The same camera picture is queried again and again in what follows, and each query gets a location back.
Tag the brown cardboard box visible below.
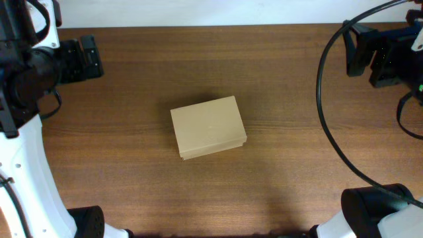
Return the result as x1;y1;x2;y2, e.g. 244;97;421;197
171;96;247;160

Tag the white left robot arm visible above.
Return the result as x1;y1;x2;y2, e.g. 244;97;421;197
1;1;132;237

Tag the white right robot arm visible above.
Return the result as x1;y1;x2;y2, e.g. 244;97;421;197
307;24;422;237

